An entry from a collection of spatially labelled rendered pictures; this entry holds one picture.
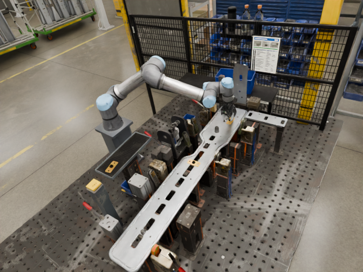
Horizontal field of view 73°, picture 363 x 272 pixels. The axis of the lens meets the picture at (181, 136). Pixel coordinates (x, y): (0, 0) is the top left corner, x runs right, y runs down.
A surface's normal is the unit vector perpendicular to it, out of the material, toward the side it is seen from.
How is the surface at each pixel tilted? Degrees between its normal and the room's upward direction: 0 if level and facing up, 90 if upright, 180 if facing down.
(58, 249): 0
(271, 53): 90
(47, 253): 0
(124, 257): 0
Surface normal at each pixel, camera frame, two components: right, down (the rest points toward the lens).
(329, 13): -0.51, 0.58
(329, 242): -0.12, -0.75
